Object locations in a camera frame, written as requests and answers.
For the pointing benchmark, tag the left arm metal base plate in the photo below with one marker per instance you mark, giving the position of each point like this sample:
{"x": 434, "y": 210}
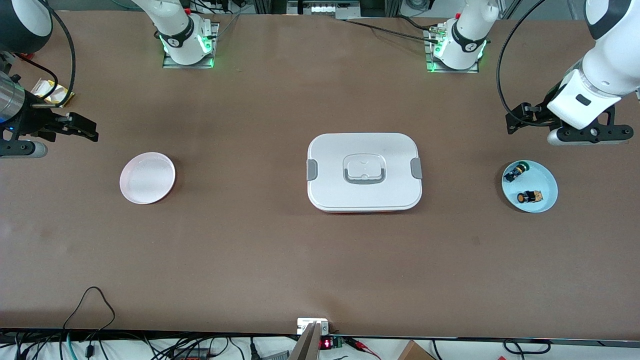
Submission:
{"x": 465, "y": 70}

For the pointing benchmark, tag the brown cardboard box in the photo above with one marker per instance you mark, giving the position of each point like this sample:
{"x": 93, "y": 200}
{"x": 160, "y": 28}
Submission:
{"x": 414, "y": 351}

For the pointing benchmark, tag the orange push-button switch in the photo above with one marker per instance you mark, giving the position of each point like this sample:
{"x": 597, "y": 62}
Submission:
{"x": 530, "y": 197}

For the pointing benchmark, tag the pink round plate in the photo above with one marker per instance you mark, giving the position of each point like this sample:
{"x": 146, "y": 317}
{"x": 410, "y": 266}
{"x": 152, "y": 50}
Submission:
{"x": 147, "y": 178}

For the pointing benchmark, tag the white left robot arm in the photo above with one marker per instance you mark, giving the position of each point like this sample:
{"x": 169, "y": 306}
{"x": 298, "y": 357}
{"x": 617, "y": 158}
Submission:
{"x": 607, "y": 65}

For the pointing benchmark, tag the red clip leads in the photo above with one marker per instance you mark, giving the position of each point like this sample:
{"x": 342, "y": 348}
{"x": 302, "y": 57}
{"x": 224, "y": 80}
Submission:
{"x": 362, "y": 346}

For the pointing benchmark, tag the yellow white carton box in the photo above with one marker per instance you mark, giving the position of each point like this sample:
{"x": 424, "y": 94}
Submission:
{"x": 59, "y": 92}

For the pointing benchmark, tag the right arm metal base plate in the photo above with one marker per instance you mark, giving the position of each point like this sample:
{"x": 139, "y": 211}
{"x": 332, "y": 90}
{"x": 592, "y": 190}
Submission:
{"x": 172, "y": 64}

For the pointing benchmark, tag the white power strip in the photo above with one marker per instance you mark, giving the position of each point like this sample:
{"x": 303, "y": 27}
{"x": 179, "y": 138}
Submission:
{"x": 325, "y": 9}

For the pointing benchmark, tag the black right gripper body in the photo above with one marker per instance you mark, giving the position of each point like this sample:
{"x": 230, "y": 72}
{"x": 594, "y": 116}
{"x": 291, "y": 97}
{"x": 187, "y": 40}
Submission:
{"x": 31, "y": 121}

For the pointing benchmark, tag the light blue round plate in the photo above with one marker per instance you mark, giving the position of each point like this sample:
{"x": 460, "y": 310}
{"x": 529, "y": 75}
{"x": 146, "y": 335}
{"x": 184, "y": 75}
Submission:
{"x": 542, "y": 187}

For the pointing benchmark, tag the red digit display board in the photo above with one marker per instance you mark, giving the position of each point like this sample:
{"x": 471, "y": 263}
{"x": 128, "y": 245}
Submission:
{"x": 327, "y": 343}

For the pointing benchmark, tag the white lidded lunch box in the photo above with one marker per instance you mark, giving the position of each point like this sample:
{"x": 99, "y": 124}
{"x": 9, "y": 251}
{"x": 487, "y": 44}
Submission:
{"x": 364, "y": 192}

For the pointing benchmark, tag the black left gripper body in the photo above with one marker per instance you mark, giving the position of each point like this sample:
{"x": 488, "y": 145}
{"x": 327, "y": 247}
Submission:
{"x": 536, "y": 114}

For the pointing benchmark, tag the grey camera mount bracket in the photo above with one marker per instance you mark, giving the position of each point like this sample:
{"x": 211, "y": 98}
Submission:
{"x": 309, "y": 345}

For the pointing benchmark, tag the green push-button switch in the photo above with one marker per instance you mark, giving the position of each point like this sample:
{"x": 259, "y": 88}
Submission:
{"x": 516, "y": 172}

